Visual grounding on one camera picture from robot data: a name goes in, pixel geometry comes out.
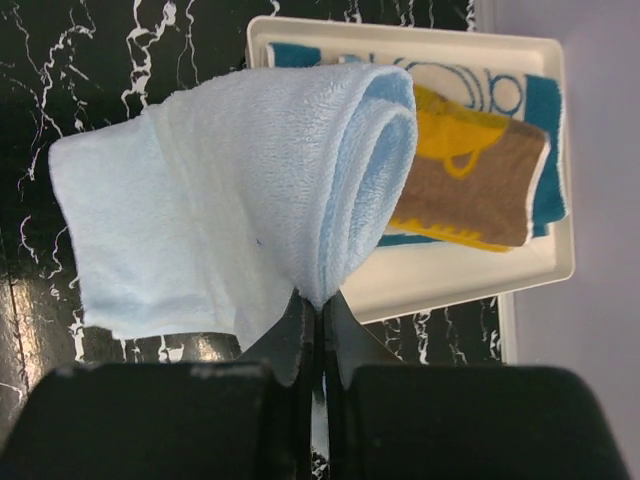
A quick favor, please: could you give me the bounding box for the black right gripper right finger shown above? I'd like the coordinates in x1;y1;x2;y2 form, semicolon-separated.
322;295;629;479

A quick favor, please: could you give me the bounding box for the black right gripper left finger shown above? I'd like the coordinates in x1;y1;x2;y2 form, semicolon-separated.
1;295;315;479

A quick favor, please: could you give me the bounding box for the light blue towel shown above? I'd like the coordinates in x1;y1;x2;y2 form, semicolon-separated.
48;63;417;348

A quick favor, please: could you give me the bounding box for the white rectangular tray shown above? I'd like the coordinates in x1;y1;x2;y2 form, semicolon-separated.
246;16;575;323

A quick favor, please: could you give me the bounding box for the brown yellow folded towel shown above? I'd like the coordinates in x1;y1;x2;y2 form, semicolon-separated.
389;85;551;252

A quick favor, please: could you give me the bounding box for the teal white folded towel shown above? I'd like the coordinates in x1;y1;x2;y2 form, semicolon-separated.
266;42;567;247

